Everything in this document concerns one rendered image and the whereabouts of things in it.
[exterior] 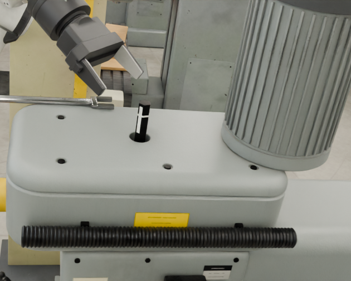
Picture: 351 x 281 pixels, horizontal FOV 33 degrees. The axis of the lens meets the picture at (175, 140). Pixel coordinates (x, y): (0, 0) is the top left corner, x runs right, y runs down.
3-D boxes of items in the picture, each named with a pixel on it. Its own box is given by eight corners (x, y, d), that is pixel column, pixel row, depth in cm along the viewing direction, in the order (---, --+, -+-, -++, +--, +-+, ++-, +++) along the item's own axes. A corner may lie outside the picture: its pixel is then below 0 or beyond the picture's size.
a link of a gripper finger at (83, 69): (99, 97, 98) (76, 69, 98) (108, 85, 96) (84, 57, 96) (93, 100, 96) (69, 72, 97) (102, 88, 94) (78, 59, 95)
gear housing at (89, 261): (59, 298, 102) (62, 254, 97) (59, 212, 123) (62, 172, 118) (242, 295, 109) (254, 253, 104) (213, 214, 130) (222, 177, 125)
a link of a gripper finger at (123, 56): (143, 70, 103) (121, 44, 104) (134, 81, 105) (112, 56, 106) (149, 68, 104) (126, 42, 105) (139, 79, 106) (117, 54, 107)
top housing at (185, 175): (3, 257, 94) (3, 175, 87) (13, 168, 116) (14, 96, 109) (276, 257, 105) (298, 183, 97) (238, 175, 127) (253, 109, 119)
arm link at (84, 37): (108, 66, 109) (68, 19, 110) (134, 31, 103) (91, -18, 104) (62, 85, 99) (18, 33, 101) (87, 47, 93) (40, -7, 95)
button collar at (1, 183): (-5, 218, 102) (-5, 190, 99) (-2, 198, 107) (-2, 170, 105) (7, 218, 103) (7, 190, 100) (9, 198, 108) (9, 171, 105)
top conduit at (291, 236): (20, 252, 90) (21, 235, 88) (22, 235, 93) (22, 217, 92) (294, 252, 100) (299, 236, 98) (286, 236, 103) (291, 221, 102)
